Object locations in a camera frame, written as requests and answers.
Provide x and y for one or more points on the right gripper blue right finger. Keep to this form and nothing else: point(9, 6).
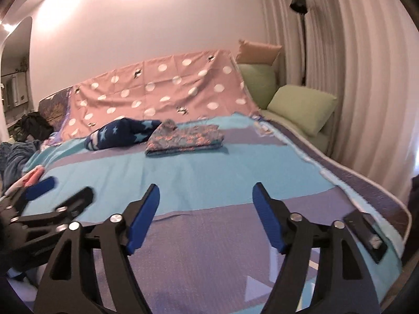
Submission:
point(292, 235)

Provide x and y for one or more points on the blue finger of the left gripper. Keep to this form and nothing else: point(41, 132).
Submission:
point(18, 198)
point(77, 199)

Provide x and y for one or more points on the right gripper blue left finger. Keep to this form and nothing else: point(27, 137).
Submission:
point(121, 235)

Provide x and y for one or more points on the floral blue orange garment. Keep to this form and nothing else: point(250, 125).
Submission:
point(170, 139)

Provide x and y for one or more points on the folded coral pink clothes stack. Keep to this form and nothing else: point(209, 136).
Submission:
point(29, 179)

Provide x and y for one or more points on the blue denim clothes pile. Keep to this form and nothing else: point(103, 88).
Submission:
point(13, 159)

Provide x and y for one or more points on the black clothes heap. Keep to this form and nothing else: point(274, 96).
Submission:
point(32, 125)

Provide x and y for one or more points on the black phone on bed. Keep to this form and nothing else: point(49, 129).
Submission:
point(361, 224)

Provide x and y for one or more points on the turquoise grey striped blanket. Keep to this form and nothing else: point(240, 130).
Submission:
point(206, 250)

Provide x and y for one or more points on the navy star-patterned garment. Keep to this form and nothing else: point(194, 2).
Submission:
point(121, 133)

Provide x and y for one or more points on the green pillow near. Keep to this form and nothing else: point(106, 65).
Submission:
point(307, 108)

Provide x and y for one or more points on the green pillow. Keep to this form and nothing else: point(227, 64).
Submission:
point(260, 81)
point(307, 108)

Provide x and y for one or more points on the pink polka dot sheet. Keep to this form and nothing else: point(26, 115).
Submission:
point(184, 88)

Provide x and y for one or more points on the green pillow far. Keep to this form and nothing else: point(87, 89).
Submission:
point(260, 81)

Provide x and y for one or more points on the beige pillow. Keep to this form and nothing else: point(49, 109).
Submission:
point(257, 53)

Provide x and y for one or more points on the beige pleated curtain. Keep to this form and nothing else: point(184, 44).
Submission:
point(365, 52)

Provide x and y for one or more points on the black floor lamp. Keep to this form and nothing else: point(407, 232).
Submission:
point(300, 8)

